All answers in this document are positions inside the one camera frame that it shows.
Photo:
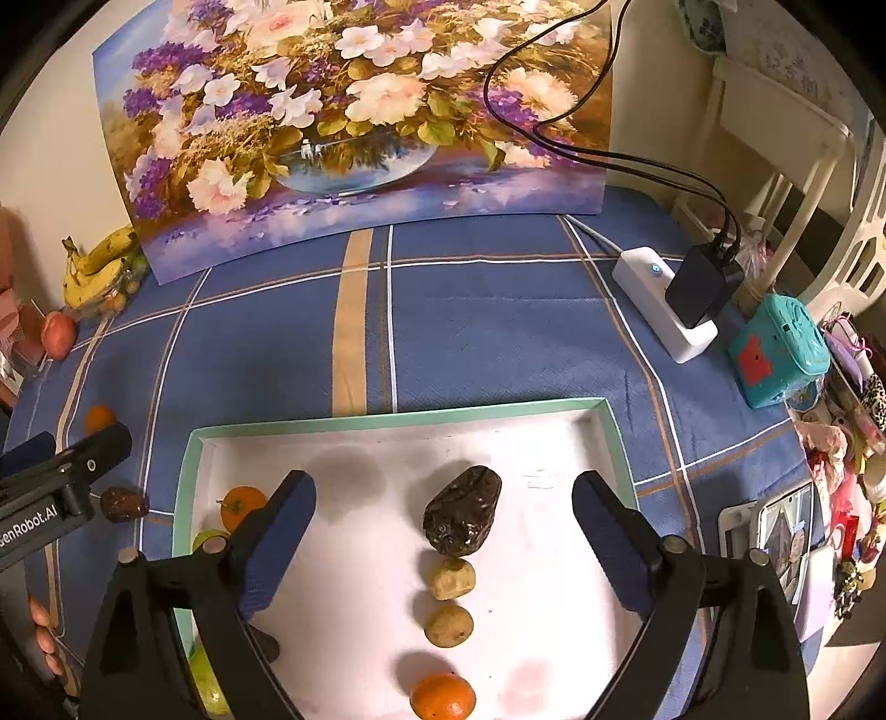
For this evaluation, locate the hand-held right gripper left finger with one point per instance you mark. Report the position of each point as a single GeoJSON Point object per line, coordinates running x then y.
{"type": "Point", "coordinates": [277, 547]}

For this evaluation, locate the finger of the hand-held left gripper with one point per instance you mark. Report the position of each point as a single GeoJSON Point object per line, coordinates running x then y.
{"type": "Point", "coordinates": [28, 451]}
{"type": "Point", "coordinates": [97, 450]}

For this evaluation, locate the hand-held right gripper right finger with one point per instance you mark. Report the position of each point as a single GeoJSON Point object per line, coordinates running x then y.
{"type": "Point", "coordinates": [612, 547]}

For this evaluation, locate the orange tangerine with stem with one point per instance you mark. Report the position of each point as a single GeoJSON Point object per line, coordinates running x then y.
{"type": "Point", "coordinates": [243, 505]}

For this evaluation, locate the white box with teal rim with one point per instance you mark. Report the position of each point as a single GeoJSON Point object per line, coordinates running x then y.
{"type": "Point", "coordinates": [387, 471]}

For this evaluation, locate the large green fruit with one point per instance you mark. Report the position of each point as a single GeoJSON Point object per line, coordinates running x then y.
{"type": "Point", "coordinates": [204, 678]}

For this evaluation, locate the large dark brown wrinkled date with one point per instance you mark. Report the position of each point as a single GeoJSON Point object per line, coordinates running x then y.
{"type": "Point", "coordinates": [462, 512]}

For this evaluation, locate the tan round longan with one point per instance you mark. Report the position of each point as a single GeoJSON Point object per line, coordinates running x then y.
{"type": "Point", "coordinates": [448, 626]}
{"type": "Point", "coordinates": [451, 579]}

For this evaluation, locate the person's left hand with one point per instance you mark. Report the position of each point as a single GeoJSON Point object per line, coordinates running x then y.
{"type": "Point", "coordinates": [43, 637]}

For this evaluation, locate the red peach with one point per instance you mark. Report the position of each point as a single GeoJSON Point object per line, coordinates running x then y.
{"type": "Point", "coordinates": [59, 335]}

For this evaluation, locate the pink wrapped bouquet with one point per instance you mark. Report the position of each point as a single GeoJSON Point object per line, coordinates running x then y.
{"type": "Point", "coordinates": [10, 304]}

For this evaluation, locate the phone in white case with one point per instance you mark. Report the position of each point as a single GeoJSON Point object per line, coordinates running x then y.
{"type": "Point", "coordinates": [775, 529]}

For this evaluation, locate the clear plastic fruit container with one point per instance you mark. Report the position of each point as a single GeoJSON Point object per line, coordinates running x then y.
{"type": "Point", "coordinates": [128, 287]}

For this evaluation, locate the yellow banana bunch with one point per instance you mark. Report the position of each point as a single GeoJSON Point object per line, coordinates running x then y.
{"type": "Point", "coordinates": [97, 266]}

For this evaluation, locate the white paper sheet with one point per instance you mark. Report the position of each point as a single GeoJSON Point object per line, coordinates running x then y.
{"type": "Point", "coordinates": [817, 595]}

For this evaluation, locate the white power strip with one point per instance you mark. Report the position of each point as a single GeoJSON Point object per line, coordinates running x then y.
{"type": "Point", "coordinates": [657, 311]}

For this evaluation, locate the blue plaid tablecloth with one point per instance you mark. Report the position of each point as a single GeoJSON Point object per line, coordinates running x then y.
{"type": "Point", "coordinates": [484, 332]}

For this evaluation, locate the pile of assorted trinkets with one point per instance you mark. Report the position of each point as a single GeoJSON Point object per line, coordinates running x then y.
{"type": "Point", "coordinates": [851, 450]}

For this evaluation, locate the black charger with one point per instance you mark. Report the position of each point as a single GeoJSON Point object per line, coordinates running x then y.
{"type": "Point", "coordinates": [702, 287]}

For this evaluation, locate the flower painting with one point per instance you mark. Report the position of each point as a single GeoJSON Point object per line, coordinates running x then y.
{"type": "Point", "coordinates": [346, 124]}

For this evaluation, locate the white chair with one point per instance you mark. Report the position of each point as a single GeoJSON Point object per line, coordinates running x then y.
{"type": "Point", "coordinates": [782, 138]}

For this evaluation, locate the teal floral fabric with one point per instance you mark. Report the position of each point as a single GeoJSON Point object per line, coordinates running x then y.
{"type": "Point", "coordinates": [700, 22]}

